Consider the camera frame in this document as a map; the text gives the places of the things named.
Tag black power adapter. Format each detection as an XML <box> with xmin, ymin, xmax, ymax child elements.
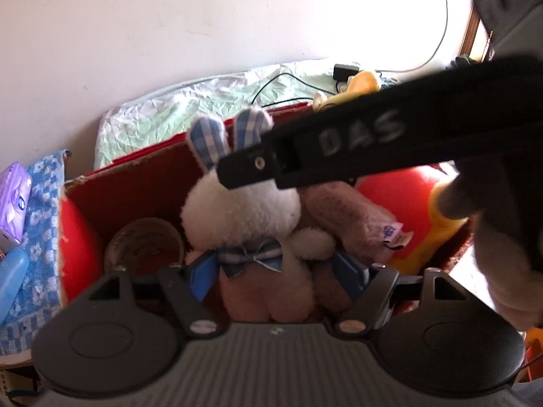
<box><xmin>333</xmin><ymin>63</ymin><xmax>361</xmax><ymax>82</ymax></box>

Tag white rabbit plush plaid ears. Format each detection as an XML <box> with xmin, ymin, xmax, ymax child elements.
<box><xmin>180</xmin><ymin>108</ymin><xmax>338</xmax><ymax>323</ymax></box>

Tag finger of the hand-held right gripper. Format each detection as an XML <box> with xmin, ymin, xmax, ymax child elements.
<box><xmin>216</xmin><ymin>136</ymin><xmax>281</xmax><ymax>191</ymax></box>

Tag thin black cable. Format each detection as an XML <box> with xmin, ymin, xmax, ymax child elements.
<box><xmin>250</xmin><ymin>72</ymin><xmax>336</xmax><ymax>109</ymax></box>

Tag beige wall cable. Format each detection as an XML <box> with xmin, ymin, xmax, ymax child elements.
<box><xmin>379</xmin><ymin>0</ymin><xmax>450</xmax><ymax>74</ymax></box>

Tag person's right hand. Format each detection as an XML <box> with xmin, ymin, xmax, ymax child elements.
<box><xmin>437</xmin><ymin>164</ymin><xmax>543</xmax><ymax>332</ymax></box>

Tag brown cardboard box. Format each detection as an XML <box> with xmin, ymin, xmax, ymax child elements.
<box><xmin>0</xmin><ymin>358</ymin><xmax>43</xmax><ymax>407</ymax></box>

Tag yellow tiger plush toy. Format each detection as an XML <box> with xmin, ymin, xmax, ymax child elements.
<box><xmin>312</xmin><ymin>69</ymin><xmax>472</xmax><ymax>274</ymax></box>

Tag purple tissue pack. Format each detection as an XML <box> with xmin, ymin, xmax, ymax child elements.
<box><xmin>0</xmin><ymin>162</ymin><xmax>34</xmax><ymax>247</ymax></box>

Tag blue white checked cloth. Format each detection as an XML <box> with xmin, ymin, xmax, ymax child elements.
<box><xmin>0</xmin><ymin>149</ymin><xmax>72</xmax><ymax>357</ymax></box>

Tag clear packing tape roll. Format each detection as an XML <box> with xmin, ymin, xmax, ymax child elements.
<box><xmin>104</xmin><ymin>217</ymin><xmax>185</xmax><ymax>278</ymax></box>

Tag blue plastic case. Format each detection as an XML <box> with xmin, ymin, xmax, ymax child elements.
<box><xmin>0</xmin><ymin>247</ymin><xmax>30</xmax><ymax>325</ymax></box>

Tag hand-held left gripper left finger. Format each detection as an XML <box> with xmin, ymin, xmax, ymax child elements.
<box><xmin>80</xmin><ymin>249</ymin><xmax>222</xmax><ymax>335</ymax></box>

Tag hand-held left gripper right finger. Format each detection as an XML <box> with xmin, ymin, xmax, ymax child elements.
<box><xmin>332</xmin><ymin>251</ymin><xmax>469</xmax><ymax>336</ymax></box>

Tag pink plush toy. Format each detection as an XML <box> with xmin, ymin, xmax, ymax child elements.
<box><xmin>299</xmin><ymin>180</ymin><xmax>415</xmax><ymax>312</ymax></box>

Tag red cardboard box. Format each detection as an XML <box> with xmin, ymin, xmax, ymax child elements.
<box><xmin>59</xmin><ymin>102</ymin><xmax>480</xmax><ymax>318</ymax></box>

